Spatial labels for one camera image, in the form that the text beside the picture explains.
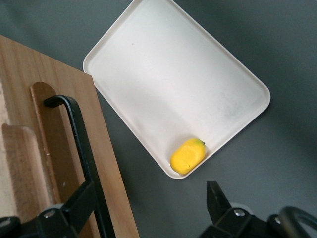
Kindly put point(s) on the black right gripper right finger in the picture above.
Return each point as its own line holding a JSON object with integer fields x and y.
{"x": 230, "y": 223}

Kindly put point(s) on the white rectangular tray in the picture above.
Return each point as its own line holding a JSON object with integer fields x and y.
{"x": 173, "y": 74}

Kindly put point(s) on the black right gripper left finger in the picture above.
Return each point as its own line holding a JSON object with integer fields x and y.
{"x": 69, "y": 218}

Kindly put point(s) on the yellow lemon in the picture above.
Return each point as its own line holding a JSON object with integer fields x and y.
{"x": 188, "y": 156}

